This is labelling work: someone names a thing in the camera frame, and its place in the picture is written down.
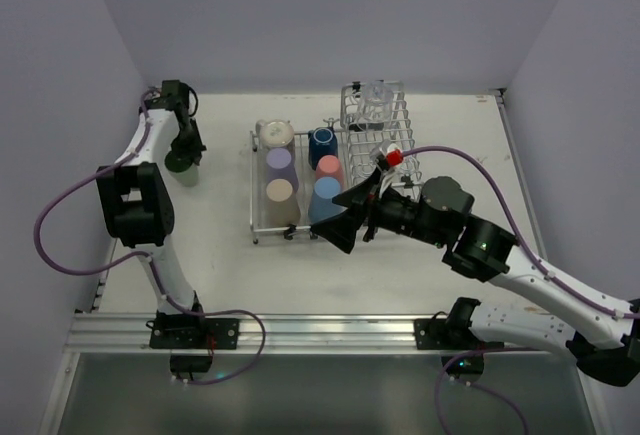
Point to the dark blue ceramic mug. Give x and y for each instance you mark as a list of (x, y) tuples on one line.
[(322, 142)]

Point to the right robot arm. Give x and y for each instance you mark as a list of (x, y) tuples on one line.
[(600, 332)]

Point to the beige plastic cup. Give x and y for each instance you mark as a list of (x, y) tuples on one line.
[(282, 205)]

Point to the green plastic cup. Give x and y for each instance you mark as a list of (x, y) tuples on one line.
[(184, 171)]

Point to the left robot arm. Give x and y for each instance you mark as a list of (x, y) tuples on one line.
[(136, 204)]

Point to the white floral ceramic mug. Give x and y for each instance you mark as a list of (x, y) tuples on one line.
[(275, 133)]

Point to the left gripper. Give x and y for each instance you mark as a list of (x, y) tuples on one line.
[(189, 142)]

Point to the light blue plastic cup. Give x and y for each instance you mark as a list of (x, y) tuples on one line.
[(321, 205)]

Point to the clear plastic tumbler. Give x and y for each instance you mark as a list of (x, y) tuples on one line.
[(375, 104)]

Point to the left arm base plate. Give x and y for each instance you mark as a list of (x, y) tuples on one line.
[(186, 332)]

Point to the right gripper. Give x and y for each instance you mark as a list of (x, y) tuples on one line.
[(370, 207)]

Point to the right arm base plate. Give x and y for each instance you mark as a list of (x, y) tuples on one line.
[(434, 334)]

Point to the aluminium mounting rail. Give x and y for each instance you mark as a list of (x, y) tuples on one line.
[(128, 333)]

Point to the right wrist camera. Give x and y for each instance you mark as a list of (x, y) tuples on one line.
[(386, 157)]

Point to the lavender plastic cup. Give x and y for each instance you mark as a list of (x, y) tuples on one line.
[(280, 164)]

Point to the silver wire dish rack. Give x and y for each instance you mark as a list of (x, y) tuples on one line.
[(355, 143)]

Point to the pink plastic cup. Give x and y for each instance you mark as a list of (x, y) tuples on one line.
[(330, 166)]

